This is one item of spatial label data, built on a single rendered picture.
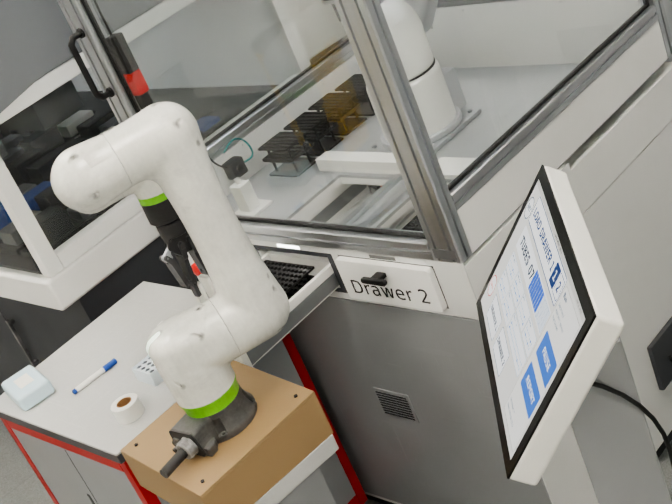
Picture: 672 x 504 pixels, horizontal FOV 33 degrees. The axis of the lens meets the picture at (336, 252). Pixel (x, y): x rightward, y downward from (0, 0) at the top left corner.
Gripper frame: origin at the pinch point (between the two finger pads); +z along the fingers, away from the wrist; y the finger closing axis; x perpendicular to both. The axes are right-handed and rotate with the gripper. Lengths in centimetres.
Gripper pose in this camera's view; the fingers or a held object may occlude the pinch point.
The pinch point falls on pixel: (205, 290)
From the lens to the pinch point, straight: 269.4
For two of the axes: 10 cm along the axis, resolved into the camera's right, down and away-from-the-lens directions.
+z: 3.5, 8.3, 4.3
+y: -6.3, 5.5, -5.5
